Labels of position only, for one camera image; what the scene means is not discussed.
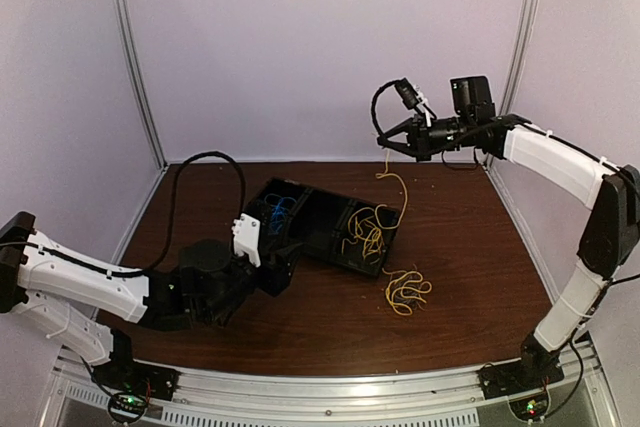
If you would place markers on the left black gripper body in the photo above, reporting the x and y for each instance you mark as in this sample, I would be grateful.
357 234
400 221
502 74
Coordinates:
271 270

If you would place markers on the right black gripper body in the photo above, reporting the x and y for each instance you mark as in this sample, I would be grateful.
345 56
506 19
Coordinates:
424 148

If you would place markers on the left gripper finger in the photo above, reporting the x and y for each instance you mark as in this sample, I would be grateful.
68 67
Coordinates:
287 253
281 279

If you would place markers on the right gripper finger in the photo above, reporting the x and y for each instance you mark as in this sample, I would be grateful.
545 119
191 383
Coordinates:
395 146
404 127

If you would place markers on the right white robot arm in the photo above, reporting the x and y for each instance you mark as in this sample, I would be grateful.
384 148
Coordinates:
609 192

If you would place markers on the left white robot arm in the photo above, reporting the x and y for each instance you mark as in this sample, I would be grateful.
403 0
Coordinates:
41 279

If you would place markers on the black three-compartment bin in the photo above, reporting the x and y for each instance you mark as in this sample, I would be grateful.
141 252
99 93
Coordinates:
346 232

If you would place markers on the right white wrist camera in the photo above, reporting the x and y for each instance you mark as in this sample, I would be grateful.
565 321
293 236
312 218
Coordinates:
414 99

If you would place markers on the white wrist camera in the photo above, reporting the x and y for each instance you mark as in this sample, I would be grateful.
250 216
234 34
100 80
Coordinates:
245 238
414 99

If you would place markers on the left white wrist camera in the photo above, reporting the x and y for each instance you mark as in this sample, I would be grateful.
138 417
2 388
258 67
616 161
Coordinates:
245 238

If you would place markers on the right aluminium frame post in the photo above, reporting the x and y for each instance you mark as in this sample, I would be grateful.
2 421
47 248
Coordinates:
524 32

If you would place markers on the aluminium frame post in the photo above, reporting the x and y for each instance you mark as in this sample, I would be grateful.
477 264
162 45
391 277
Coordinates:
134 71
524 32

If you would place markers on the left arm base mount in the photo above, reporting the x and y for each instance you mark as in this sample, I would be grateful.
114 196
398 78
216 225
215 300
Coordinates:
131 389

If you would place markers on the left aluminium frame post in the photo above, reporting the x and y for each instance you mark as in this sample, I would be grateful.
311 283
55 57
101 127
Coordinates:
134 71

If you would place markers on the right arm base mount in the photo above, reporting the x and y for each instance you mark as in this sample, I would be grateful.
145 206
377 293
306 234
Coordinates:
527 394

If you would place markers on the aluminium front rail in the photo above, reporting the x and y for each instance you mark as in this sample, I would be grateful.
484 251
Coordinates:
450 397

